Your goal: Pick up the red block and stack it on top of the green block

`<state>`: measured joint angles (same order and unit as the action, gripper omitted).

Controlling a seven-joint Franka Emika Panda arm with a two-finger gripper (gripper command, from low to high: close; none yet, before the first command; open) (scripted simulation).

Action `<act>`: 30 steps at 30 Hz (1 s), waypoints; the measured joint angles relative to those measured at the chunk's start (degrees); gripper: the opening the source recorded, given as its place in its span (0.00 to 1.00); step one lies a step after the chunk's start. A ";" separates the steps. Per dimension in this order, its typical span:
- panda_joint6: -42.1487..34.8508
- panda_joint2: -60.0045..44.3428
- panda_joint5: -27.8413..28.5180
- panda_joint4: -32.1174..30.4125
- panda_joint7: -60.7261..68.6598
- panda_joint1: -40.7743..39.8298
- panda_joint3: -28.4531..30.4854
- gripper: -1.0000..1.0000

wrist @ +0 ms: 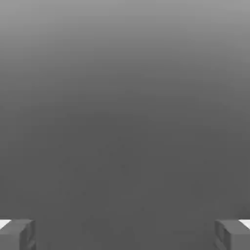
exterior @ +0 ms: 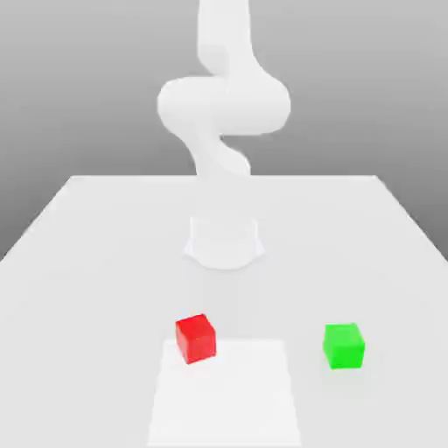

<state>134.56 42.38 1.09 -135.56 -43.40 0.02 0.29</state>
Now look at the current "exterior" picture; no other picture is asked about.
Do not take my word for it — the small red cube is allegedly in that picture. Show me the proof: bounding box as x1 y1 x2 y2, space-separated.
174 312 218 366

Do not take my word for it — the small green cube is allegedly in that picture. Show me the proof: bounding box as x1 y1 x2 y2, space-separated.
322 322 367 371

